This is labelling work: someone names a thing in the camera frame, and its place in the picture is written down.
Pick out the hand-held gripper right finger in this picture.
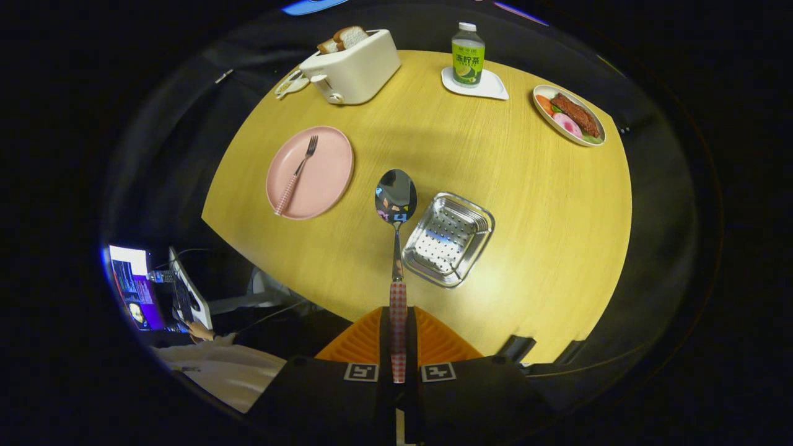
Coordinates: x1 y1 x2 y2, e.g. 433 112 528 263
406 306 558 446

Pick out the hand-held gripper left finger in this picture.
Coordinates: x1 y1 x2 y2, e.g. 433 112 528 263
247 306 397 446

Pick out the spoon with red checkered handle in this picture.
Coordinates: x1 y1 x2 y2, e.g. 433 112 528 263
374 168 418 385

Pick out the fork with red checkered handle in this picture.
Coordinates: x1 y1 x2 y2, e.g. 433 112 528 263
274 135 319 217

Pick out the perforated metal tray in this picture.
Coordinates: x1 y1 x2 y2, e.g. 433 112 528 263
401 191 496 289

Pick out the pink plate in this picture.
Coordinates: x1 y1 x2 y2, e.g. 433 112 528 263
266 126 355 221

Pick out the laptop screen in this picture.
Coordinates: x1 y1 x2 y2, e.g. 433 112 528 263
108 245 167 332

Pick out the white food plate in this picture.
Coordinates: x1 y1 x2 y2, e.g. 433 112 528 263
532 84 607 147

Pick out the pink ham slice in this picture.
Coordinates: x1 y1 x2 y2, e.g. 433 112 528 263
553 112 584 139

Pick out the brown meat piece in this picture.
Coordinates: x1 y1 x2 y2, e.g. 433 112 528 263
550 92 600 138

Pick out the white coaster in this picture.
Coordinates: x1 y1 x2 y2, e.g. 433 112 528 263
440 66 510 101

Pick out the black backdrop cloth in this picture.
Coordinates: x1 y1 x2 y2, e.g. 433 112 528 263
102 0 701 372

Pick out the white three-compartment condiment dish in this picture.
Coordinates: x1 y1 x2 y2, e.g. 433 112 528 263
274 68 310 100

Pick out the white toaster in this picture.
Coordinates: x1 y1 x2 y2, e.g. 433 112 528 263
299 28 402 105

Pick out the green label drink bottle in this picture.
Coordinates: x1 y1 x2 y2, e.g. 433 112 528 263
451 22 486 87

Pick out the large bread slice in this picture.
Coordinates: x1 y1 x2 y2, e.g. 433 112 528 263
333 25 370 50

